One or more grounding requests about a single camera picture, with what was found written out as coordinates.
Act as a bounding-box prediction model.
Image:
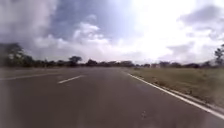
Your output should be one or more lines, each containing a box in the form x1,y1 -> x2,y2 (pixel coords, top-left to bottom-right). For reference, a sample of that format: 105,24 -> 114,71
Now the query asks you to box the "row of distant trees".
0,43 -> 224,69

